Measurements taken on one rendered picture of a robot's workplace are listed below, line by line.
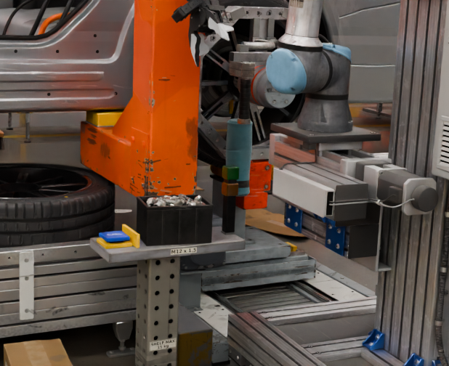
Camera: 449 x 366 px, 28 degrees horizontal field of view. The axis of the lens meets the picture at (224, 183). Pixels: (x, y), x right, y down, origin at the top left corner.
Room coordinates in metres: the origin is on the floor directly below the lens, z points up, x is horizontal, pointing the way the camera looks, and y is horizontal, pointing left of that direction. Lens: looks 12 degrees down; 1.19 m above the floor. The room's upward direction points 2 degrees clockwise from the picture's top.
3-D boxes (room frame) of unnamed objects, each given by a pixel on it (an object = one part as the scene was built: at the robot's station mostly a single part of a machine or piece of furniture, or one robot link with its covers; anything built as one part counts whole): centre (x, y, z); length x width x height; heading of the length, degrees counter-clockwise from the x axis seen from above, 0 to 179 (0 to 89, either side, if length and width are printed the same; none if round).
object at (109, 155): (3.12, 0.35, 0.69); 0.52 x 0.17 x 0.35; 27
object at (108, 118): (3.28, 0.43, 0.71); 0.14 x 0.14 x 0.05; 27
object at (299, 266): (3.43, -0.06, 0.13); 0.50 x 0.36 x 0.10; 117
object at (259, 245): (3.41, -0.02, 0.32); 0.40 x 0.30 x 0.28; 117
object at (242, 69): (3.00, -0.04, 0.93); 0.09 x 0.05 x 0.05; 27
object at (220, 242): (2.60, 0.16, 0.44); 0.43 x 0.17 x 0.03; 117
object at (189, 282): (3.16, 0.14, 0.26); 0.42 x 0.18 x 0.35; 27
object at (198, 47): (2.60, 0.08, 1.01); 0.06 x 0.03 x 0.09; 129
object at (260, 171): (3.29, -0.08, 0.48); 0.16 x 0.12 x 0.17; 27
